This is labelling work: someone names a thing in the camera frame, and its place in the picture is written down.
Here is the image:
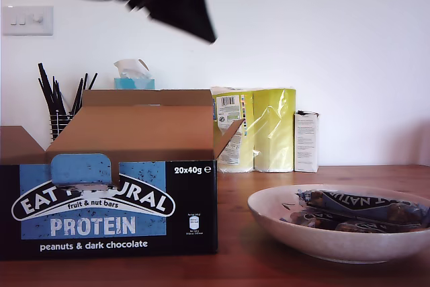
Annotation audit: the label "black blue snackbar carton box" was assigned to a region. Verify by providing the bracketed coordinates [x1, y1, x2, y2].
[0, 89, 246, 262]

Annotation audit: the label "blue black snackbar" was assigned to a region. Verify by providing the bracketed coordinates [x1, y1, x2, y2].
[295, 189, 430, 229]
[335, 218, 425, 234]
[280, 210, 337, 231]

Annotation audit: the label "teal tissue box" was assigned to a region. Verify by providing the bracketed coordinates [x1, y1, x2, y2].
[114, 77, 156, 91]

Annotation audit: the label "small white carton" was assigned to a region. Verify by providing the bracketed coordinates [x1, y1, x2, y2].
[293, 110, 320, 173]

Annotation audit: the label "white plate blue flowers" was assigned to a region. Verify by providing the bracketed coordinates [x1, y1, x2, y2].
[247, 184, 430, 264]

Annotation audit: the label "black stick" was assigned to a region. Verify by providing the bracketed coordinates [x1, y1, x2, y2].
[52, 75, 67, 115]
[38, 63, 63, 116]
[75, 71, 99, 116]
[38, 77, 58, 119]
[71, 73, 89, 114]

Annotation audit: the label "yellow paper towel pack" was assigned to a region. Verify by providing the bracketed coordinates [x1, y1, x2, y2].
[210, 87, 297, 173]

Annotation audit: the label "white light switch plate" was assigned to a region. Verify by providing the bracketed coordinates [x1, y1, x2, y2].
[2, 5, 54, 36]

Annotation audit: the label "black wire holder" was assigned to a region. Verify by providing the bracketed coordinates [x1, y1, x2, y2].
[50, 112, 83, 147]

